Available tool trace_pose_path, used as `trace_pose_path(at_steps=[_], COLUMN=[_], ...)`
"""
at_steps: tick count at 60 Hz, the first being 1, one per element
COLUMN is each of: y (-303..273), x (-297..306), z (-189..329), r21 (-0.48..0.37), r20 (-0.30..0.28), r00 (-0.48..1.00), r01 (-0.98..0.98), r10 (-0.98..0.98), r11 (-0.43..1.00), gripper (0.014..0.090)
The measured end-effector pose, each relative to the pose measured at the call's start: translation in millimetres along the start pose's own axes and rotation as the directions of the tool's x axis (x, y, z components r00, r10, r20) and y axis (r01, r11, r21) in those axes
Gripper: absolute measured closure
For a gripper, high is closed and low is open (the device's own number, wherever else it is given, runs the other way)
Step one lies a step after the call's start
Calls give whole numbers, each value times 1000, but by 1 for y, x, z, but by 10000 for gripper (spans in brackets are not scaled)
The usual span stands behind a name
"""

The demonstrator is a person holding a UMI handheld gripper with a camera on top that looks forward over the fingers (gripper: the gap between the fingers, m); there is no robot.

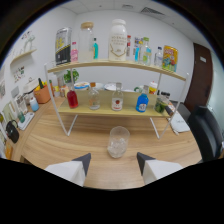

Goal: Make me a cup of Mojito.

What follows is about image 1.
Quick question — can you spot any clear bottle with red label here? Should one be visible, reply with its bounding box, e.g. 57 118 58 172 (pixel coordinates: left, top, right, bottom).
111 82 124 112

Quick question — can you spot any green cup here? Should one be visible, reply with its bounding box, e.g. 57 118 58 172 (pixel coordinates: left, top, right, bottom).
17 110 26 124

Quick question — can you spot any clear glass with ice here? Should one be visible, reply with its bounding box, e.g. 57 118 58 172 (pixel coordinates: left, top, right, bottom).
106 125 131 159

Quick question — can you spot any white zip pouch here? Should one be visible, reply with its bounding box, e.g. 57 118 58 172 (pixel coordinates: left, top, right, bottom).
168 111 191 134

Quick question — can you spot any black office chair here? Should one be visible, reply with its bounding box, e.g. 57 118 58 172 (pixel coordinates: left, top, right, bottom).
186 105 224 163

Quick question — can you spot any white tray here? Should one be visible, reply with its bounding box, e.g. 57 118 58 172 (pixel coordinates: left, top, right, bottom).
17 111 35 131

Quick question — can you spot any black handbag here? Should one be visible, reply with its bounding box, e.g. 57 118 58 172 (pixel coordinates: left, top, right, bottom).
5 119 20 144

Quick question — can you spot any blue liquid bottle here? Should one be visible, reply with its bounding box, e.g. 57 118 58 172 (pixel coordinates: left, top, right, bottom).
135 87 150 113

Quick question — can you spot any red liquid glass bottle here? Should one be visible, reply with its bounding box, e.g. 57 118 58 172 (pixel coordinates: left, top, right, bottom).
66 87 80 109

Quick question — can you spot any white and blue bottle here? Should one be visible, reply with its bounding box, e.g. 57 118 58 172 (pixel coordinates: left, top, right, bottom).
29 96 40 113

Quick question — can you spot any clear bottle with amber cap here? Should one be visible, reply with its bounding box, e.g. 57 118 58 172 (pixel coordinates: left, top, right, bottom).
87 82 101 111

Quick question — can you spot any white two-tier wooden shelf rack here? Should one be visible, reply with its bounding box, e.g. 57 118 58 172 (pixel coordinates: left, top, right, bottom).
44 59 190 140

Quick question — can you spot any orange storage basket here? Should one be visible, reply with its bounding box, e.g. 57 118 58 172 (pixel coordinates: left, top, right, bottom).
33 84 52 105

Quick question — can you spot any white bottle with yellow label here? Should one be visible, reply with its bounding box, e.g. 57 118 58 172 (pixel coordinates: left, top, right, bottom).
147 80 158 95

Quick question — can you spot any white bowl with blue rim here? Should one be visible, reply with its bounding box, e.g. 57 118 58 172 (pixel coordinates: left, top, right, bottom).
73 81 90 91

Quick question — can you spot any white kitchen appliance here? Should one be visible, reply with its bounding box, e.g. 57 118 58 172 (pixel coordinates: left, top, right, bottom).
23 78 40 95

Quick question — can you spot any green potted plant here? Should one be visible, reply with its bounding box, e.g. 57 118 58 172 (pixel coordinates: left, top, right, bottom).
63 68 80 84

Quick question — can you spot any dark brown door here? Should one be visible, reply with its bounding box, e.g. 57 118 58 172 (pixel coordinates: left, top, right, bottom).
183 42 214 114

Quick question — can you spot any clear bottle with blue cap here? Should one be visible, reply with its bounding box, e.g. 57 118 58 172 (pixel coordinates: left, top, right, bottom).
154 46 164 68

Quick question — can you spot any clear bottle with green cap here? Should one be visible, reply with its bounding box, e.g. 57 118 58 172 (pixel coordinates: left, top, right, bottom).
142 36 153 66

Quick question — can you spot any small pink liquid bottle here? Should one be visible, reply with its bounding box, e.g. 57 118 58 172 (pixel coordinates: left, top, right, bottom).
70 41 79 63

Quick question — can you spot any blue label clear bottle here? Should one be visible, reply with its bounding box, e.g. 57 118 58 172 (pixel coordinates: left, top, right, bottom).
133 36 144 63

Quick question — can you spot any slim teal liquid bottle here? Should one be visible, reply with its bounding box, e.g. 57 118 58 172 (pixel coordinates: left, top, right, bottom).
92 37 100 60

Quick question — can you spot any slim red label bottle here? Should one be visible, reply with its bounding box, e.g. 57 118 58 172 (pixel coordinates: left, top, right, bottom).
125 34 132 61

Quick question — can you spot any glass jar with cork lid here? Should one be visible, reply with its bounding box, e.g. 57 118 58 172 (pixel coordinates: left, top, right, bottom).
78 21 95 62

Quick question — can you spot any large white milk bottle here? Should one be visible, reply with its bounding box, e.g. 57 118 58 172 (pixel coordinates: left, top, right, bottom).
108 18 129 62

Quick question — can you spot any white vase with pale flowers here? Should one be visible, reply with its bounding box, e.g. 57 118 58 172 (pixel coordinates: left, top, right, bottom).
23 33 36 53

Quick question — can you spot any ceiling air vent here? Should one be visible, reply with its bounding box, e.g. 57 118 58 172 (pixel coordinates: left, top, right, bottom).
139 6 166 17

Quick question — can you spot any wooden wall shelf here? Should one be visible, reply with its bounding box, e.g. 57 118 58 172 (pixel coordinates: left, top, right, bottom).
9 48 38 66

